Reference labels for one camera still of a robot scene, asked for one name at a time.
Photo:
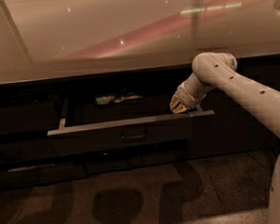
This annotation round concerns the dark drawer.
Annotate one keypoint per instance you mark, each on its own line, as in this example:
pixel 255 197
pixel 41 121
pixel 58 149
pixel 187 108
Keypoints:
pixel 112 162
pixel 27 150
pixel 91 127
pixel 26 118
pixel 36 176

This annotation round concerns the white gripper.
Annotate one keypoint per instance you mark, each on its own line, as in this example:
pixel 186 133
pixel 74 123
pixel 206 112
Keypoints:
pixel 185 97

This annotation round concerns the green snack bag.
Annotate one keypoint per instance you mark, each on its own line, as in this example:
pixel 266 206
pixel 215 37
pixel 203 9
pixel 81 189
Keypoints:
pixel 116 98

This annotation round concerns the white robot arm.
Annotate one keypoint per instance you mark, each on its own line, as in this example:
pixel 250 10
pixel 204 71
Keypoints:
pixel 210 71

